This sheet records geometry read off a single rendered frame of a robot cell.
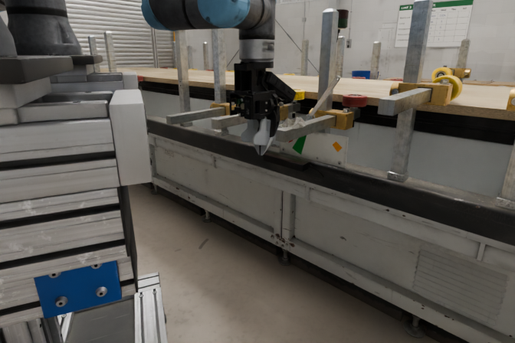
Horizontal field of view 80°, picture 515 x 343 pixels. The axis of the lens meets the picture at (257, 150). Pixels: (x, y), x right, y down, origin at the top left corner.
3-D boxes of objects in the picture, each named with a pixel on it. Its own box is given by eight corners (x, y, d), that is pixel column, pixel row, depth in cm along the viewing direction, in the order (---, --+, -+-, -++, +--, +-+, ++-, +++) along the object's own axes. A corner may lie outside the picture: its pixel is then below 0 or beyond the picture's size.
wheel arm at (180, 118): (172, 127, 109) (170, 115, 108) (166, 125, 111) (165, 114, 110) (254, 111, 140) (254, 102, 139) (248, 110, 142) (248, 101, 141)
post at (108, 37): (116, 110, 197) (106, 31, 183) (114, 110, 199) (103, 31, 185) (122, 109, 200) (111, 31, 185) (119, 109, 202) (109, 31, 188)
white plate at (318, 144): (344, 168, 96) (347, 137, 93) (278, 151, 112) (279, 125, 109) (345, 168, 96) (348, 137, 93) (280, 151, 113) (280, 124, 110)
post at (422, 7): (401, 184, 86) (430, -5, 72) (388, 181, 88) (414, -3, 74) (405, 181, 89) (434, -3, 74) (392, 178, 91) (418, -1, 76)
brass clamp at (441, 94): (444, 106, 74) (448, 85, 72) (387, 101, 82) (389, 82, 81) (450, 103, 78) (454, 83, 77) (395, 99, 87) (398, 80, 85)
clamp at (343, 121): (345, 130, 93) (346, 114, 91) (307, 124, 102) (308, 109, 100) (353, 127, 97) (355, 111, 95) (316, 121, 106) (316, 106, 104)
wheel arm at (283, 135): (285, 146, 77) (285, 129, 75) (274, 143, 79) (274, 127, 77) (359, 119, 108) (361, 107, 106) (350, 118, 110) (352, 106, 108)
